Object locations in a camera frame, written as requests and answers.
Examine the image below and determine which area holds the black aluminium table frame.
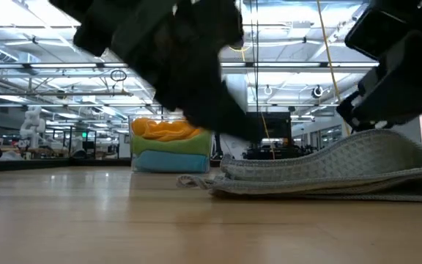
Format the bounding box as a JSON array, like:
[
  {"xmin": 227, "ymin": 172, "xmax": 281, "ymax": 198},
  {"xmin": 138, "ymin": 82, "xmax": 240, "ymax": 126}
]
[{"xmin": 0, "ymin": 157, "xmax": 222, "ymax": 173}]

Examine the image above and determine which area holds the yellow cable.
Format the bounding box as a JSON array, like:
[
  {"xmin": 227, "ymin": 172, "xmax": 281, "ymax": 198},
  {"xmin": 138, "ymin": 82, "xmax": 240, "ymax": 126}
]
[{"xmin": 315, "ymin": 0, "xmax": 352, "ymax": 137}]

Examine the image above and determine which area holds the grey microfiber towel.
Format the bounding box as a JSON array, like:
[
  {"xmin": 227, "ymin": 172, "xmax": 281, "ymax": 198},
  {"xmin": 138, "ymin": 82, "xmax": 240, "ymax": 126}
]
[{"xmin": 176, "ymin": 128, "xmax": 422, "ymax": 204}]

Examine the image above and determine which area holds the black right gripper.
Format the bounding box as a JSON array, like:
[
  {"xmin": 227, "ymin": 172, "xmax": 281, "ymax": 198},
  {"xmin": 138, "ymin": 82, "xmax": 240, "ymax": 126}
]
[{"xmin": 336, "ymin": 31, "xmax": 422, "ymax": 133}]

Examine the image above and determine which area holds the blue microfiber towel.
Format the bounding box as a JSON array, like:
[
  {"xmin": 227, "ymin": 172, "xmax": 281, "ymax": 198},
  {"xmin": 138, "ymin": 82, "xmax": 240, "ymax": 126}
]
[{"xmin": 133, "ymin": 150, "xmax": 211, "ymax": 174}]

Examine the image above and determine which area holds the black hanging cable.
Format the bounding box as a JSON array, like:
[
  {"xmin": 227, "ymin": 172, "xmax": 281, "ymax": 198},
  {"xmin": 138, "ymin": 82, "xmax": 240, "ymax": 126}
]
[{"xmin": 249, "ymin": 0, "xmax": 260, "ymax": 114}]

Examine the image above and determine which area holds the orange microfiber towel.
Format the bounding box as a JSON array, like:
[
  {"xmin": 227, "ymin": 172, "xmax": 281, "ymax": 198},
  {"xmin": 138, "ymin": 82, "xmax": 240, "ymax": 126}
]
[{"xmin": 132, "ymin": 117, "xmax": 203, "ymax": 142}]

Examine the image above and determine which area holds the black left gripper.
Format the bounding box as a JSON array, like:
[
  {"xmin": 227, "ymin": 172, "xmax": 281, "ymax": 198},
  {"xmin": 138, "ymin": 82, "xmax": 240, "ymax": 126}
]
[{"xmin": 117, "ymin": 0, "xmax": 264, "ymax": 144}]

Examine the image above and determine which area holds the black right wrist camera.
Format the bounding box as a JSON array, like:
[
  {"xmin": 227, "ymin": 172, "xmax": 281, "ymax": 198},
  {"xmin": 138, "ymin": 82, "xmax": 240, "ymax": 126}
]
[{"xmin": 344, "ymin": 6, "xmax": 417, "ymax": 62}]

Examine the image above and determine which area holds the bright green microfiber towel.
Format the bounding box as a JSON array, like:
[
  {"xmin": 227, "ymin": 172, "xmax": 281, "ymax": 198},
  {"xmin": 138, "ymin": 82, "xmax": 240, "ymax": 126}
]
[{"xmin": 132, "ymin": 130, "xmax": 212, "ymax": 155}]

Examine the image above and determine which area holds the black monitor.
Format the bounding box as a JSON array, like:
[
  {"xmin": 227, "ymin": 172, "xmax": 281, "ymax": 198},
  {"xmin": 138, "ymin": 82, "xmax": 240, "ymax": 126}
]
[{"xmin": 258, "ymin": 111, "xmax": 292, "ymax": 140}]

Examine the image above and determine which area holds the clear plastic bin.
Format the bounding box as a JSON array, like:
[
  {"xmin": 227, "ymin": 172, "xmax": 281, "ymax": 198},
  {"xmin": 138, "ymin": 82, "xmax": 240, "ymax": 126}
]
[{"xmin": 128, "ymin": 114, "xmax": 215, "ymax": 174}]

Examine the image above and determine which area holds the white pillar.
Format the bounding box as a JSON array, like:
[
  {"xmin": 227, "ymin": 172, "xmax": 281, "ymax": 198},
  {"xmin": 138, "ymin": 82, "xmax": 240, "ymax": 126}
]
[{"xmin": 225, "ymin": 73, "xmax": 248, "ymax": 111}]

